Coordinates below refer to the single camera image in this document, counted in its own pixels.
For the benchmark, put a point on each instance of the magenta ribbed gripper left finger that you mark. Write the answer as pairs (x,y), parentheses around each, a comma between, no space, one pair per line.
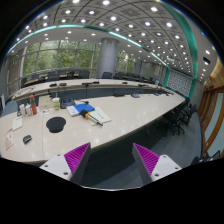
(69,166)

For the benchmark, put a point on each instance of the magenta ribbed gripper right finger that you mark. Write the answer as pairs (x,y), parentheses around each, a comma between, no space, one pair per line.
(152,166)

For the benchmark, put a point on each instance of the round black mouse pad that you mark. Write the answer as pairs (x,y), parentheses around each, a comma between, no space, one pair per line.
(56,124)

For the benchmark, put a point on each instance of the black yellow handheld tool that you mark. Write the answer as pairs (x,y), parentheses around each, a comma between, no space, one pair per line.
(88,116)

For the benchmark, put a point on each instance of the white book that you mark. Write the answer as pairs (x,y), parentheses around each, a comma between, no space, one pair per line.
(72,111)

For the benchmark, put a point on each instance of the black office chair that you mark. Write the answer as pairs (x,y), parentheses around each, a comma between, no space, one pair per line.
(173,121)

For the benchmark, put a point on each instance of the blue folder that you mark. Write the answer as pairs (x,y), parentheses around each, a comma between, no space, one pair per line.
(84,106)

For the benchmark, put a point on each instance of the black desk phone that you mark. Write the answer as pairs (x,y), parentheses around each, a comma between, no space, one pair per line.
(65,102)

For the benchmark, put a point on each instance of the green white wipes canister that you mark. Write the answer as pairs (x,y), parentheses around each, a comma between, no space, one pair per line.
(56,103)

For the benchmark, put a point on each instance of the red white leaflet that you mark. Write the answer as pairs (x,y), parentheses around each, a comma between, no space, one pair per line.
(8,137)

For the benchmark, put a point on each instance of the white paper sheet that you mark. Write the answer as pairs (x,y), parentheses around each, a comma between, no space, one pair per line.
(17,123)

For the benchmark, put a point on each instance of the white cup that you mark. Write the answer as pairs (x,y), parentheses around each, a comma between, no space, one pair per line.
(22,109)

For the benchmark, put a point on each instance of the red thermos bottle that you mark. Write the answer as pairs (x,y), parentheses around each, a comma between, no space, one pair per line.
(33,104)

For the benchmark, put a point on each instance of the grey round pillar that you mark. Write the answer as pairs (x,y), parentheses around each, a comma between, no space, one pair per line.
(107,56)

